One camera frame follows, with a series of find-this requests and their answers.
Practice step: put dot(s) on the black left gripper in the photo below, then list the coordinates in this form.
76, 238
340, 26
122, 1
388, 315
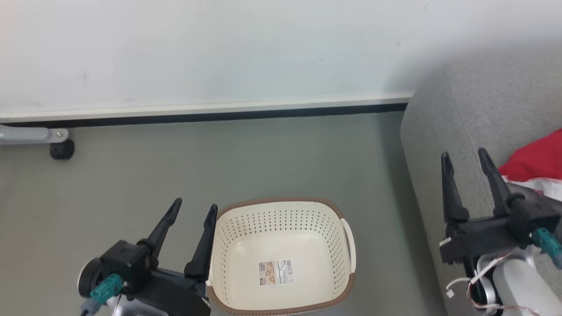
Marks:
131, 267

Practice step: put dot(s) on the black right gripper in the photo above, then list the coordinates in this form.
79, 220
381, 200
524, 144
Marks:
491, 237

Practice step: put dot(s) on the red printed sports shirt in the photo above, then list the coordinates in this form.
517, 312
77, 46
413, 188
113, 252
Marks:
538, 164

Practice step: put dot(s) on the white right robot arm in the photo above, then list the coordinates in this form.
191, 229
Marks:
520, 281

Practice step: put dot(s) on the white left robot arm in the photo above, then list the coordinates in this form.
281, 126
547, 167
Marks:
117, 305

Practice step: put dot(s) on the cream perforated laundry basket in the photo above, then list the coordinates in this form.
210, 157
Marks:
281, 245

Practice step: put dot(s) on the grey fabric sofa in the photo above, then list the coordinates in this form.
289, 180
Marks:
483, 101

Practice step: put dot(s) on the paper sticker label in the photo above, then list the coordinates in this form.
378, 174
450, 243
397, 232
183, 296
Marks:
275, 272

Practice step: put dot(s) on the white and black skirting board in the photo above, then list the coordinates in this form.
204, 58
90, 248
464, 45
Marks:
206, 109

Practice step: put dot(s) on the black caster wheel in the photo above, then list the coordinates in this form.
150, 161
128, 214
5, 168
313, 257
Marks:
62, 149

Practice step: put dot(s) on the grey metal frame leg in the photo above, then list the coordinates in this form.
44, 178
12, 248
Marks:
26, 135

